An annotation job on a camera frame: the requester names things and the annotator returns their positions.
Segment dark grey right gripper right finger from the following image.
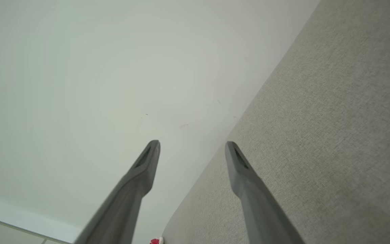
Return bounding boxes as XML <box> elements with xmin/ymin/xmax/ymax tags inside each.
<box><xmin>225</xmin><ymin>141</ymin><xmax>306</xmax><ymax>244</ymax></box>

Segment grey fabric mat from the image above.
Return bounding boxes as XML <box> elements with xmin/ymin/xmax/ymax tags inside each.
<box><xmin>162</xmin><ymin>0</ymin><xmax>390</xmax><ymax>244</ymax></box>

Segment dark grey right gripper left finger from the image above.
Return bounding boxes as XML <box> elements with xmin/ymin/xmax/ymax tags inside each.
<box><xmin>74</xmin><ymin>140</ymin><xmax>161</xmax><ymax>244</ymax></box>

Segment white skirting board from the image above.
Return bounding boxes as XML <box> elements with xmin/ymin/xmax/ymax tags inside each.
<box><xmin>0</xmin><ymin>194</ymin><xmax>82</xmax><ymax>244</ymax></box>

